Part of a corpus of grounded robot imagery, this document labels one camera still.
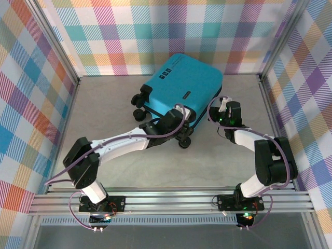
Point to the teal hard-shell suitcase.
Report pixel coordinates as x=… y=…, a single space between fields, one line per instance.
x=181 y=85

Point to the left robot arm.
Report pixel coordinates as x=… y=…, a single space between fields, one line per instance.
x=114 y=147

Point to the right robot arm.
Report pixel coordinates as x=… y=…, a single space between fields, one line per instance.
x=269 y=160

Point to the right controller board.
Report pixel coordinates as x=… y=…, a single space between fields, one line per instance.
x=246 y=218

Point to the controller board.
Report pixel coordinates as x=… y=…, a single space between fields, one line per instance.
x=246 y=218
x=101 y=219

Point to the left controller board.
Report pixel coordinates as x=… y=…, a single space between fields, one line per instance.
x=101 y=219

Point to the right aluminium side rail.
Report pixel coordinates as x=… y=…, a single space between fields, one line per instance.
x=272 y=109

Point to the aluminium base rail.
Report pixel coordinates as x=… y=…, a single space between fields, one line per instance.
x=168 y=201

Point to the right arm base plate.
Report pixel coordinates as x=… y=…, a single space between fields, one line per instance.
x=228 y=202

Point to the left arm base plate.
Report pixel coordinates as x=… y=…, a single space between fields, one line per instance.
x=118 y=202

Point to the right aluminium frame post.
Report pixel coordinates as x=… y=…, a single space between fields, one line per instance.
x=282 y=39

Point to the aluminium frame post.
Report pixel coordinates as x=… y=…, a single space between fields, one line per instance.
x=282 y=39
x=54 y=44

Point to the left aluminium frame post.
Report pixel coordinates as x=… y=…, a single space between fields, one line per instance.
x=54 y=44

